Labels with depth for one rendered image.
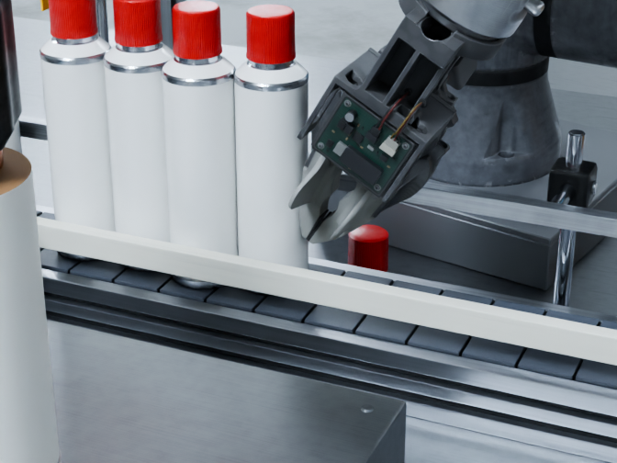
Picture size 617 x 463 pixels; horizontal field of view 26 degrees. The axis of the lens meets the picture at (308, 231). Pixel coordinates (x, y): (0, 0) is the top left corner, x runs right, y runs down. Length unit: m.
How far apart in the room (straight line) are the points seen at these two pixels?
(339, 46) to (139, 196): 3.48
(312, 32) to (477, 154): 3.47
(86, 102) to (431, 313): 0.29
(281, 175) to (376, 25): 3.76
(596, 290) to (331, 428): 0.35
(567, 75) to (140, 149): 0.75
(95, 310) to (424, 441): 0.27
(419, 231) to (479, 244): 0.06
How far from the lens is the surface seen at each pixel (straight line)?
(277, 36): 0.90
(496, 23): 0.81
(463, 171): 1.15
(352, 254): 1.10
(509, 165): 1.15
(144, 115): 0.96
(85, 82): 0.98
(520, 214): 0.93
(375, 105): 0.82
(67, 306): 1.02
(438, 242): 1.13
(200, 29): 0.91
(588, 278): 1.12
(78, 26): 0.97
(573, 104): 1.51
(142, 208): 0.99
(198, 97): 0.92
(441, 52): 0.80
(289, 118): 0.92
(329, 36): 4.55
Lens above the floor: 1.34
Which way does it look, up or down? 25 degrees down
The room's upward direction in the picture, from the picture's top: straight up
